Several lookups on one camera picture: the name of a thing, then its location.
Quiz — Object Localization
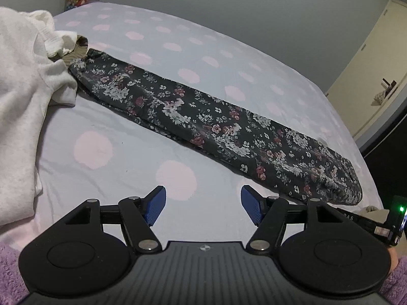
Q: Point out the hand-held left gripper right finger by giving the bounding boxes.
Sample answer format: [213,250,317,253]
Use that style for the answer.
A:
[241,185,344,255]

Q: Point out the person's right forearm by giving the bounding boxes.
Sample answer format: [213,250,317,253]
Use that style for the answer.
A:
[380,247,407,305]

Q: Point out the cream door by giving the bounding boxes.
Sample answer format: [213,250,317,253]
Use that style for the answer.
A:
[324,0,407,142]

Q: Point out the person's purple fleece clothing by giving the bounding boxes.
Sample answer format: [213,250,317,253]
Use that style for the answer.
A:
[0,241,31,305]

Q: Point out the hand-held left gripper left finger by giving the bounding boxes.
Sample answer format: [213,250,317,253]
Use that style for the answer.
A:
[65,185,167,255]

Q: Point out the black sliding wardrobe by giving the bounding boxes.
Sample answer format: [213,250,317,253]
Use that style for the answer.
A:
[358,108,407,204]

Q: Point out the dark floral pants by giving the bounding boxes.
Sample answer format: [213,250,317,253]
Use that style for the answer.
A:
[62,36,363,205]

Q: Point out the bed with dotted sheet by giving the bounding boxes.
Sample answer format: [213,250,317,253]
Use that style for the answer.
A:
[0,2,390,245]

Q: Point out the black door handle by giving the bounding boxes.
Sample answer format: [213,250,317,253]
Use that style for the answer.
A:
[381,78,398,95]

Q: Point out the white sweatshirt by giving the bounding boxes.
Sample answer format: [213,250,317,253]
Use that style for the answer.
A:
[0,6,80,226]

